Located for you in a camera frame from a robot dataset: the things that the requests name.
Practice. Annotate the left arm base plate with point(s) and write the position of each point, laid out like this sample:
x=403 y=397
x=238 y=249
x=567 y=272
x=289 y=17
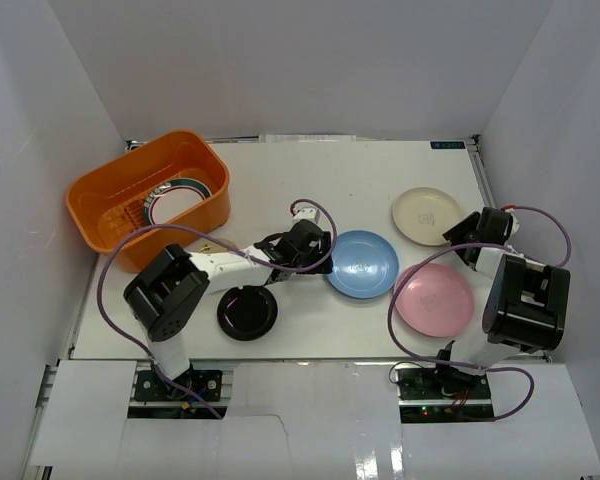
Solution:
x=151 y=389

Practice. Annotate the beige small plate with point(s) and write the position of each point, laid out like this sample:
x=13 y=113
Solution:
x=205 y=246

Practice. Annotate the blue plastic plate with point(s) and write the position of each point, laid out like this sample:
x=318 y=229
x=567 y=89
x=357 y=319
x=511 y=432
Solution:
x=365 y=265

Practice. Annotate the orange plastic bin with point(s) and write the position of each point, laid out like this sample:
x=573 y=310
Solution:
x=108 y=203

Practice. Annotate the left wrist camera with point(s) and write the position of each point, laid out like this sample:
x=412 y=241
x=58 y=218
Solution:
x=311 y=214

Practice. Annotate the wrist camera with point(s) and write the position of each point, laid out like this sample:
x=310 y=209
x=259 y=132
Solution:
x=311 y=214
x=513 y=223

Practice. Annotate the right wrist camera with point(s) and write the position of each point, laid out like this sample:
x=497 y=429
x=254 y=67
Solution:
x=513 y=223

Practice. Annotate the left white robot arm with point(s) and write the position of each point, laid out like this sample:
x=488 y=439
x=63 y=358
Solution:
x=165 y=294

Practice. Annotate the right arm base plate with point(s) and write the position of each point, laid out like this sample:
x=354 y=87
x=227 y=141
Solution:
x=439 y=396

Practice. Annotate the white paper sheets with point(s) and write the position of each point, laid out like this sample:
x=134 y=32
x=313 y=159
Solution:
x=305 y=138

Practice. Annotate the green rimmed white plate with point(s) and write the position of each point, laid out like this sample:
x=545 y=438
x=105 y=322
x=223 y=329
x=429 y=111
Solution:
x=172 y=198

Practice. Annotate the pink plastic plate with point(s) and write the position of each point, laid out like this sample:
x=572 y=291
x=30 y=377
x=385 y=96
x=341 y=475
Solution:
x=437 y=302

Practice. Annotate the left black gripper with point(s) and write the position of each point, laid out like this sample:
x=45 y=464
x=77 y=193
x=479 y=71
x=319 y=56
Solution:
x=323 y=252

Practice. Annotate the cream white plate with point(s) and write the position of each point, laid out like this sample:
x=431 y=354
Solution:
x=424 y=214

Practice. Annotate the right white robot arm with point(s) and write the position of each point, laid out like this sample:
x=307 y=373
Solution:
x=525 y=310

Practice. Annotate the black plate centre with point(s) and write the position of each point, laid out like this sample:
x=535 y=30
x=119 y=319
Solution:
x=247 y=313

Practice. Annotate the blue label sticker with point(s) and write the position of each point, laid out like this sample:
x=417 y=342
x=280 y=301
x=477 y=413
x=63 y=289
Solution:
x=447 y=145

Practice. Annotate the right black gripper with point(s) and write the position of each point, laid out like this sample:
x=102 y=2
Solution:
x=458 y=233

